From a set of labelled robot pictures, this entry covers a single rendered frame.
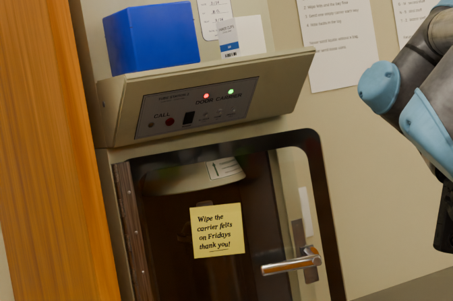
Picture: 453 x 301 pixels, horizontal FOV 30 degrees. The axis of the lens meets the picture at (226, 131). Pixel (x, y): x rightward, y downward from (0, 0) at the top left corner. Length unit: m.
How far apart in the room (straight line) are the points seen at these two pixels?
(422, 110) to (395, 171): 1.15
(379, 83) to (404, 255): 0.87
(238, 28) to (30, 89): 0.32
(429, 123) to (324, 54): 1.06
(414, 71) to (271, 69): 0.23
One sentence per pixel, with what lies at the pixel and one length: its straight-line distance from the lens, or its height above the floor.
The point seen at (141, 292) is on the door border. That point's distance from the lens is 1.28.
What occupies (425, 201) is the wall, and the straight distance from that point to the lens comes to 2.16.
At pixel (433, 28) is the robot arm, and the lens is 1.31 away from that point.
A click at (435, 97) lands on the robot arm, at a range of 0.96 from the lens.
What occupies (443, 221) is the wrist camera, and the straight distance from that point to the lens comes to 1.33.
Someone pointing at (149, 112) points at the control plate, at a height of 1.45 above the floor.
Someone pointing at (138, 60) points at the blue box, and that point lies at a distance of 1.17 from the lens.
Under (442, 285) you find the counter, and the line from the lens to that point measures 2.02.
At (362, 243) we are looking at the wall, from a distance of 2.04.
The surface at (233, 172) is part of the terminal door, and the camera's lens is 1.26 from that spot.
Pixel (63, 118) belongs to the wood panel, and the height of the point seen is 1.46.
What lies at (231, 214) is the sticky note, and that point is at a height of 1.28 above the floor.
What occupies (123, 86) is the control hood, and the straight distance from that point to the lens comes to 1.16.
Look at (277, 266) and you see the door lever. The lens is 1.23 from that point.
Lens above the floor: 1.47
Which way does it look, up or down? 3 degrees down
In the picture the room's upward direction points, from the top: 10 degrees counter-clockwise
